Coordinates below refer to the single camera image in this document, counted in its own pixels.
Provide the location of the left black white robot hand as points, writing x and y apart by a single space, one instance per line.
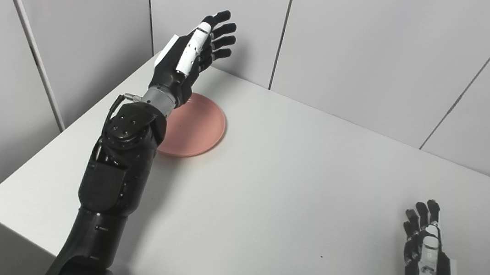
179 70

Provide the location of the pink round plate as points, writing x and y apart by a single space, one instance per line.
197 127

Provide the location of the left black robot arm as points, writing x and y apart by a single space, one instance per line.
113 182

